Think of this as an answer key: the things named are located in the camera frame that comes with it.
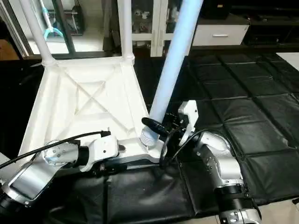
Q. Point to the white plastic table top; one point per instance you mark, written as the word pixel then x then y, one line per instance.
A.
pixel 70 102

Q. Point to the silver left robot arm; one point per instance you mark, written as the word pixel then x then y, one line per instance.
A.
pixel 32 177

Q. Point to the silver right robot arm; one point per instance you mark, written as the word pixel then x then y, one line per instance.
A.
pixel 219 158

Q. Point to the black work mat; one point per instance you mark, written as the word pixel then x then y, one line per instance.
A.
pixel 233 102

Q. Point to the white glass door cabinet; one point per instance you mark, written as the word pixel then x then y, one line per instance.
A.
pixel 149 23

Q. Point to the black storage crate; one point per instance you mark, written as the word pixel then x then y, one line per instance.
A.
pixel 77 21

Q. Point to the white flat board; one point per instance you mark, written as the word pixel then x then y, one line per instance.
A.
pixel 289 59

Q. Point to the black slanted pole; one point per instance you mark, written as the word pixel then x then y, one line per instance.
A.
pixel 63 25

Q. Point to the teal and white mop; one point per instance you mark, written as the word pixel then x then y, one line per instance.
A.
pixel 50 30

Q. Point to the black low shelf unit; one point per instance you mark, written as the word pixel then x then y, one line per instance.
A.
pixel 271 21

